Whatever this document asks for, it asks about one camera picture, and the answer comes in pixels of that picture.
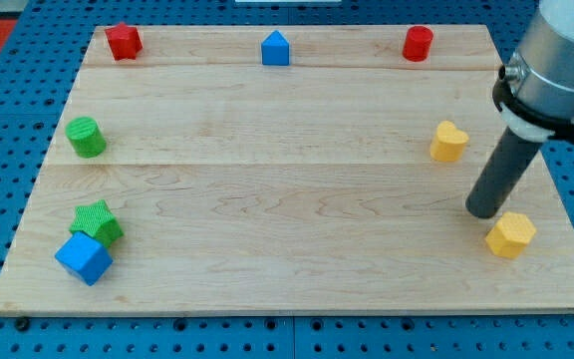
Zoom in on yellow hexagon block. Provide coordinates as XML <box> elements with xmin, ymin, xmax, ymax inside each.
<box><xmin>484</xmin><ymin>211</ymin><xmax>537</xmax><ymax>259</ymax></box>

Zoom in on red star block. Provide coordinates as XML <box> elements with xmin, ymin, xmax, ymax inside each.
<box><xmin>105</xmin><ymin>22</ymin><xmax>143</xmax><ymax>61</ymax></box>

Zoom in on blue triangle prism block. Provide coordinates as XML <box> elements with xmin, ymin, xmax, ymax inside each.
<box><xmin>261</xmin><ymin>30</ymin><xmax>290</xmax><ymax>66</ymax></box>

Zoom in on green star block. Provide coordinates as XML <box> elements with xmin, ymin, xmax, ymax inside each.
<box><xmin>69</xmin><ymin>199</ymin><xmax>124</xmax><ymax>248</ymax></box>

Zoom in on yellow heart block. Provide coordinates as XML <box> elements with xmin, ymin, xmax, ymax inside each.
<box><xmin>430</xmin><ymin>121</ymin><xmax>469</xmax><ymax>163</ymax></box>

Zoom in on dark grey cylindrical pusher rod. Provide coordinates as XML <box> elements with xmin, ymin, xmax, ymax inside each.
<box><xmin>465</xmin><ymin>128</ymin><xmax>542</xmax><ymax>218</ymax></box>

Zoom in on red cylinder block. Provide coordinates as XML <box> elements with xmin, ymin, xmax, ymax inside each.
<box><xmin>403</xmin><ymin>25</ymin><xmax>433</xmax><ymax>62</ymax></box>

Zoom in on blue cube block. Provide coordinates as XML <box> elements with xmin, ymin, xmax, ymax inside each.
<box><xmin>55</xmin><ymin>231</ymin><xmax>114</xmax><ymax>286</ymax></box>

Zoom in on green cylinder block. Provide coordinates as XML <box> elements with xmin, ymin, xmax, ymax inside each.
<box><xmin>65</xmin><ymin>117</ymin><xmax>107</xmax><ymax>159</ymax></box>

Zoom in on light wooden board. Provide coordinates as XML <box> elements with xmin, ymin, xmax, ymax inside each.
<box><xmin>0</xmin><ymin>25</ymin><xmax>574</xmax><ymax>317</ymax></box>

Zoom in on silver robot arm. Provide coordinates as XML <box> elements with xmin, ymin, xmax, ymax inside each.
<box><xmin>465</xmin><ymin>0</ymin><xmax>574</xmax><ymax>218</ymax></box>

